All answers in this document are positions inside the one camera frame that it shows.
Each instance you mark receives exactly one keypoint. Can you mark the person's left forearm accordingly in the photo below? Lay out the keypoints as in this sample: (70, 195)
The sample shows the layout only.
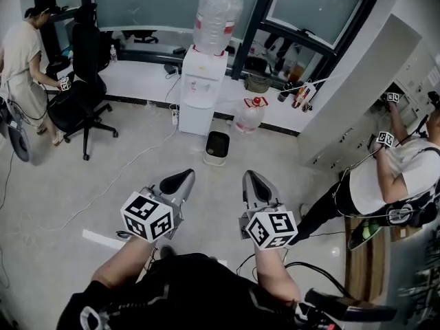
(120, 263)

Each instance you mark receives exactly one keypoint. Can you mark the black power adapter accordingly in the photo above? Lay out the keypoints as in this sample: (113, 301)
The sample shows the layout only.
(170, 69)

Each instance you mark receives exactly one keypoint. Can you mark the small clear water jug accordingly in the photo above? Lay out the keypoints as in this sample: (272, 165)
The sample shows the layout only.
(249, 117)

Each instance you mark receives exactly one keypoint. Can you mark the person's right forearm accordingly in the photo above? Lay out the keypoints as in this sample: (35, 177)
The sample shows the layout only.
(273, 277)

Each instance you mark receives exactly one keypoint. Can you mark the large clear water bottle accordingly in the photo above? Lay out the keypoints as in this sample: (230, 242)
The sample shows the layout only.
(216, 19)

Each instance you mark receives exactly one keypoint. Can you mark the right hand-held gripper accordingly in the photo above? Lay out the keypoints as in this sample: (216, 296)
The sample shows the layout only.
(271, 229)

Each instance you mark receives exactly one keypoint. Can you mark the person's black clothing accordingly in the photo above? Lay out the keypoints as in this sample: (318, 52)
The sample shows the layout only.
(178, 297)

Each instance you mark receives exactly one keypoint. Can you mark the white plastic container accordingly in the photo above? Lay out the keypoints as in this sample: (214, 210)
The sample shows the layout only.
(217, 158)

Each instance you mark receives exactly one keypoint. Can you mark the person's dark shoe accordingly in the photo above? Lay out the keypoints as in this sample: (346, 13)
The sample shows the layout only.
(167, 252)

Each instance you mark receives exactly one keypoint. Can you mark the white water dispenser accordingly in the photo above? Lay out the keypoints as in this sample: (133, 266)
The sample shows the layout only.
(201, 91)

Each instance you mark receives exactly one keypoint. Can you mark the black office chair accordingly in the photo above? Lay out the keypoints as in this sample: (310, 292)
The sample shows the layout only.
(82, 91)

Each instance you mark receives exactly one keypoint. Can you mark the brown wooden cabinet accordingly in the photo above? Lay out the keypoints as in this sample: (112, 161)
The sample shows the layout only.
(364, 273)

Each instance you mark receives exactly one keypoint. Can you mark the dark framed open window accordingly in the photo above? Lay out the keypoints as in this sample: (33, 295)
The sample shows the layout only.
(316, 9)

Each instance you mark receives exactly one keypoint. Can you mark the white power strip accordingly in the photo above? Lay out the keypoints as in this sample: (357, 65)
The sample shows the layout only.
(174, 115)

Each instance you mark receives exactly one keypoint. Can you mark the small clear drink bottle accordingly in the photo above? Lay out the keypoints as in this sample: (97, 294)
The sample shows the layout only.
(113, 54)

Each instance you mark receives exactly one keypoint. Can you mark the green cloth bag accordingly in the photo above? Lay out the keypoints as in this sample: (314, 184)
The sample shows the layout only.
(258, 84)

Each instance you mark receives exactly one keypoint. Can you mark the dark cup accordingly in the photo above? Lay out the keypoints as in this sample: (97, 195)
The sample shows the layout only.
(282, 96)

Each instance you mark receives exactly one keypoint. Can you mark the grey wheeled case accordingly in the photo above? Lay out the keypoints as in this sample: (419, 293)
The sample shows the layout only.
(17, 139)

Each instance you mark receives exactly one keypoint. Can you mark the white floor tape strip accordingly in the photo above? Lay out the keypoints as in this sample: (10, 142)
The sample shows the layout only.
(101, 238)

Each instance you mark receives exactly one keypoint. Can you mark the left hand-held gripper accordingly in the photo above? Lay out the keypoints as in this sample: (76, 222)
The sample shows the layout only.
(146, 215)

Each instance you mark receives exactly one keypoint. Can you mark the white locker cabinet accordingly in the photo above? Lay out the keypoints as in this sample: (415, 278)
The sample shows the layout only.
(364, 98)

